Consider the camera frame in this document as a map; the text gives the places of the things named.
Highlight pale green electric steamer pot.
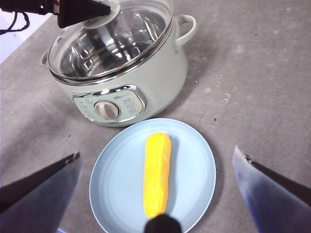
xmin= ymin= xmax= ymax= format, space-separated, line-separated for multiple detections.
xmin=40 ymin=0 xmax=197 ymax=128

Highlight blue round plate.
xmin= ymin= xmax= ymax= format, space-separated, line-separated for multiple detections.
xmin=89 ymin=118 xmax=217 ymax=233

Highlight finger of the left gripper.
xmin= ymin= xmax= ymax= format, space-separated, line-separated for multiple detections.
xmin=57 ymin=0 xmax=112 ymax=29

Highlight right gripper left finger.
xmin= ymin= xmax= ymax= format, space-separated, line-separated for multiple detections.
xmin=0 ymin=151 xmax=83 ymax=233

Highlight glass lid with green knob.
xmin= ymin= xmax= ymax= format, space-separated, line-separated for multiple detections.
xmin=48 ymin=0 xmax=174 ymax=84

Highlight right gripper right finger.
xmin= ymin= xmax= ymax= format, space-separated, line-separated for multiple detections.
xmin=232 ymin=145 xmax=311 ymax=233

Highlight black cable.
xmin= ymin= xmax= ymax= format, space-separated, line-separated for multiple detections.
xmin=0 ymin=9 xmax=30 ymax=36

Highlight yellow corn cob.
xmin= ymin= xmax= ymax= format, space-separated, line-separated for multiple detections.
xmin=143 ymin=133 xmax=172 ymax=220

